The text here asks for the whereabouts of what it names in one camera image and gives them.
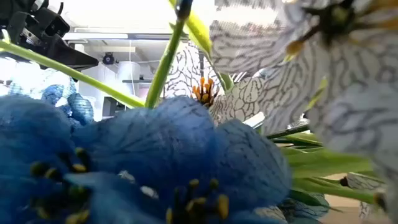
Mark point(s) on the round black ceiling device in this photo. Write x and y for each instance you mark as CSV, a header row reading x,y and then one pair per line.
x,y
108,58

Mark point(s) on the white artificial flower bunch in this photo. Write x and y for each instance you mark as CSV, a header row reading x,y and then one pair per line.
x,y
357,93
239,99

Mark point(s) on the white round column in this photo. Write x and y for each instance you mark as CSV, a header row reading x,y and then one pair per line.
x,y
127,74

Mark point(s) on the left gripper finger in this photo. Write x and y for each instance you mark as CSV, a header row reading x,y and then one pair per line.
x,y
68,59

